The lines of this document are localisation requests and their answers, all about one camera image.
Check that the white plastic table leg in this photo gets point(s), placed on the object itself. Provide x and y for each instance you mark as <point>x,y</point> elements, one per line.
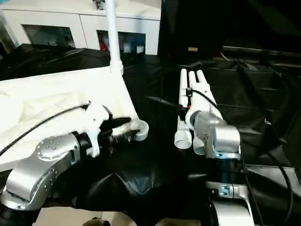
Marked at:
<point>183,94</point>
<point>217,110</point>
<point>114,35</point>
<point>199,147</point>

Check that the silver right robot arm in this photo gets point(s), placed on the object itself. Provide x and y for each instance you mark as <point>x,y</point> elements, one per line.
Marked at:
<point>223,139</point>

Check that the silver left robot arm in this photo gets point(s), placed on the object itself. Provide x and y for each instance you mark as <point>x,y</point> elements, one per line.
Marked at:
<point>47,150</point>

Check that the small bottle with white label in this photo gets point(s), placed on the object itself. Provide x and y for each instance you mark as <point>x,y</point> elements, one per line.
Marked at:
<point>140,49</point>
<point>128,48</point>

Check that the dark rounded robot body part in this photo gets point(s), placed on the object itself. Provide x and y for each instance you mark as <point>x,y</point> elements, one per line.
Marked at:
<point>97,221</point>

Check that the long black bar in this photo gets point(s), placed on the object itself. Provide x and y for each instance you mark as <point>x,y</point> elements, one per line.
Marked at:
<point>263,50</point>

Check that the black backdrop cloth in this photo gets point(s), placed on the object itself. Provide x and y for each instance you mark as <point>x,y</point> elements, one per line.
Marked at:
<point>235,21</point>

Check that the white cabinet with glass doors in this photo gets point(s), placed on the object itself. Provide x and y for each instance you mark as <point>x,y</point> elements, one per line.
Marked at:
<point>82,23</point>

